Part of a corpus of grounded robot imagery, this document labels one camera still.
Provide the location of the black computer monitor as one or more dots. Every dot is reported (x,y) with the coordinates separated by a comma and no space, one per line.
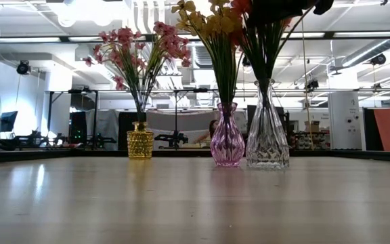
(7,121)

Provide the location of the cardboard box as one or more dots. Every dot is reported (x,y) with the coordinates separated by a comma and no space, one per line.
(313,127)

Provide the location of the yellow artificial flower bunch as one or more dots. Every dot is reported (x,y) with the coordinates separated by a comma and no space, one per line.
(227,23)
(188,22)

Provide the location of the pink ribbed glass vase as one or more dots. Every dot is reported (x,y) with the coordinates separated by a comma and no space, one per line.
(227,149)

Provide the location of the tall clear glass vase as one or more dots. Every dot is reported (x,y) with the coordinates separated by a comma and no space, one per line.
(267,145)

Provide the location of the black partition panel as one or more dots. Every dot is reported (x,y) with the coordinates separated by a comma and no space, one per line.
(124,132)

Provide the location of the white partition board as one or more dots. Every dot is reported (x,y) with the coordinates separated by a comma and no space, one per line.
(168,118)

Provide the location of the person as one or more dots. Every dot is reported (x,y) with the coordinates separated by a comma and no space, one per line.
(212,127)

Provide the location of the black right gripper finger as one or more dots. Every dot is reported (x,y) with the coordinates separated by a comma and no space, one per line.
(276,8)
(323,6)

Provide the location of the background black robot arm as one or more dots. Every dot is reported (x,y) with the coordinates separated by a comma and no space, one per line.
(29,139)
(174,138)

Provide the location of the overhead light bar frame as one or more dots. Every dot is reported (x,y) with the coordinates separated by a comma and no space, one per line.
(350,34)

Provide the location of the white column with panel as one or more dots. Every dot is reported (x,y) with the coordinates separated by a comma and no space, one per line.
(344,115)

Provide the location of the silver ventilation duct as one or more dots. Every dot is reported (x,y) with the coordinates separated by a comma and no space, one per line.
(201,56)

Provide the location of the storage shelf with bins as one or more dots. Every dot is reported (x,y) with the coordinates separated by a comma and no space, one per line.
(310,142)

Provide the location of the black metal frame stand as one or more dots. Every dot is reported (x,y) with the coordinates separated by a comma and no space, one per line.
(49,108)

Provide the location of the black tower with green lights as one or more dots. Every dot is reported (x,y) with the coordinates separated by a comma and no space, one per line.
(78,127)

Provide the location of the black table frame rails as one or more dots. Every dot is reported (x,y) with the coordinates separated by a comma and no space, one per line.
(46,154)

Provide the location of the grey cover cloth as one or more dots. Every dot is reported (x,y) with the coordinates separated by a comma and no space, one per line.
(107,125)

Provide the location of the yellow textured glass vase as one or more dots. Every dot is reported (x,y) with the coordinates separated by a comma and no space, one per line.
(140,144)

